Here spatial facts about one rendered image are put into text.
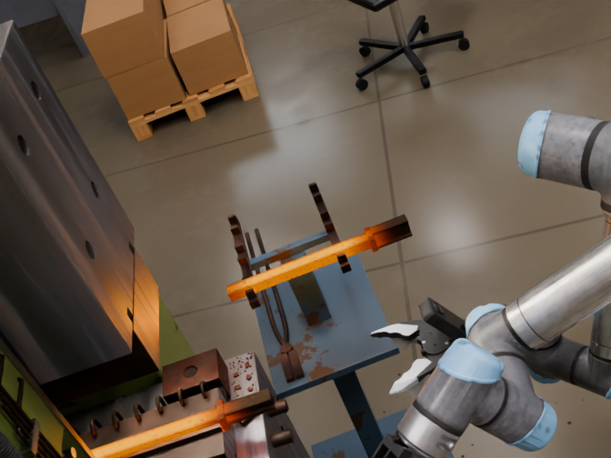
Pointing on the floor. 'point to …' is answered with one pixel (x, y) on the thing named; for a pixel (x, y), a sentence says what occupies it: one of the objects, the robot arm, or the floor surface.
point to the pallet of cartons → (166, 55)
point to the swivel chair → (401, 41)
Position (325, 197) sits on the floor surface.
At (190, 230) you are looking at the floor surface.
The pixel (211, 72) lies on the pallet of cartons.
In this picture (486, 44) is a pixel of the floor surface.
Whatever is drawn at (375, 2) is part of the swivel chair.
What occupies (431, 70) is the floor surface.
